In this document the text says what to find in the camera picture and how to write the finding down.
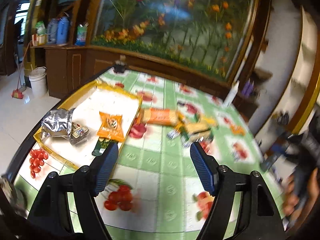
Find silver foil snack bag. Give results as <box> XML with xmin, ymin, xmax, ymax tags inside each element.
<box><xmin>41</xmin><ymin>108</ymin><xmax>74</xmax><ymax>140</ymax></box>

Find green-ended cracker pack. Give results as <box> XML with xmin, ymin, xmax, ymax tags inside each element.
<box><xmin>177</xmin><ymin>115</ymin><xmax>219</xmax><ymax>143</ymax></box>

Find long orange cracker pack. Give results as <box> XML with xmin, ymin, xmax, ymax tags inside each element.
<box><xmin>139</xmin><ymin>108</ymin><xmax>178</xmax><ymax>126</ymax></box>

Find person's right hand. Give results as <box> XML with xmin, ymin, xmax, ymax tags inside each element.
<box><xmin>283</xmin><ymin>168</ymin><xmax>319</xmax><ymax>221</ymax></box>

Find white patterned snack packet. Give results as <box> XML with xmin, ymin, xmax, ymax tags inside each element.
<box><xmin>70</xmin><ymin>122</ymin><xmax>89</xmax><ymax>145</ymax></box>

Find dark green snack packet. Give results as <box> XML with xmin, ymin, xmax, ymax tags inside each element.
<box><xmin>92</xmin><ymin>137</ymin><xmax>111</xmax><ymax>157</ymax></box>

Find purple bottles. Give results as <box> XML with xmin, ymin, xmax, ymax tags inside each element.
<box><xmin>241</xmin><ymin>80</ymin><xmax>254</xmax><ymax>98</ymax></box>

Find white spray bottle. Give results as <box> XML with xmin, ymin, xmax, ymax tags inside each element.
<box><xmin>222</xmin><ymin>81</ymin><xmax>240</xmax><ymax>107</ymax></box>

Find small orange snack packet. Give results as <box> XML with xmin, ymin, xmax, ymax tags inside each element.
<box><xmin>97</xmin><ymin>112</ymin><xmax>125</xmax><ymax>142</ymax></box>

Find red broom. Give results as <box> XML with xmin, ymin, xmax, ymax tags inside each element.
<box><xmin>11</xmin><ymin>42</ymin><xmax>31</xmax><ymax>99</ymax></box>

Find yellow cardboard tray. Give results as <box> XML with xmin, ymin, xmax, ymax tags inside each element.
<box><xmin>34</xmin><ymin>80</ymin><xmax>142</xmax><ymax>170</ymax></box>

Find white plastic bucket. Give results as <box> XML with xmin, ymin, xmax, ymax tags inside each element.
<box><xmin>29</xmin><ymin>67</ymin><xmax>48</xmax><ymax>98</ymax></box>

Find wooden cabinet with flower display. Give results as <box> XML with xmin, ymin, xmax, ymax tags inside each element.
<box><xmin>24</xmin><ymin>0</ymin><xmax>272</xmax><ymax>118</ymax></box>

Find green white bag on shelf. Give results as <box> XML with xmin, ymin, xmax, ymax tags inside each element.
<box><xmin>35</xmin><ymin>21</ymin><xmax>47</xmax><ymax>36</ymax></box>

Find blue green packet on shelf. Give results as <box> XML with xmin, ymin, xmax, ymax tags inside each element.
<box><xmin>75</xmin><ymin>23</ymin><xmax>88</xmax><ymax>46</ymax></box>

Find blue thermos jug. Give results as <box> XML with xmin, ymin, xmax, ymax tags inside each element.
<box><xmin>56</xmin><ymin>16</ymin><xmax>69</xmax><ymax>44</ymax></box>

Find grey thermos jug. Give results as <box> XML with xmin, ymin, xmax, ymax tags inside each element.
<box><xmin>47</xmin><ymin>18</ymin><xmax>58</xmax><ymax>44</ymax></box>

